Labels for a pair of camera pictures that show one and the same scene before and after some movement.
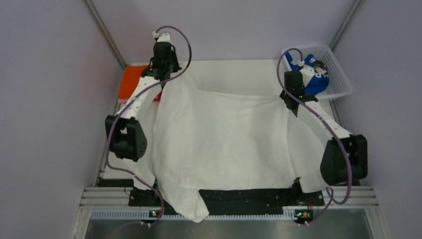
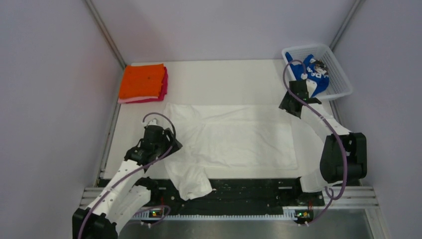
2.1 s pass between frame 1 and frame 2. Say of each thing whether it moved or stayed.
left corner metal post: stayed
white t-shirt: moved
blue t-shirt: stayed
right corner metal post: stayed
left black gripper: moved
